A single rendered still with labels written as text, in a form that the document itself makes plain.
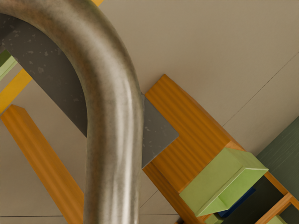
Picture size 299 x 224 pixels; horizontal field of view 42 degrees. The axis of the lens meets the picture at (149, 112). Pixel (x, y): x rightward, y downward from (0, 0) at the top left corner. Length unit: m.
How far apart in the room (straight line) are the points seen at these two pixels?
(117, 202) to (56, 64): 0.10
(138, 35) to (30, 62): 1.87
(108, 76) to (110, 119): 0.02
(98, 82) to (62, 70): 0.06
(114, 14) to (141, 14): 0.18
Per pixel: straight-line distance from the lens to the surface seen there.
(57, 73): 0.25
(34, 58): 0.26
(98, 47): 0.20
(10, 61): 0.38
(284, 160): 6.27
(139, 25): 2.07
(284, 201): 5.59
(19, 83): 1.87
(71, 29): 0.20
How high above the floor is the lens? 1.22
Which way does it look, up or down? 26 degrees down
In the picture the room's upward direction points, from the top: 138 degrees clockwise
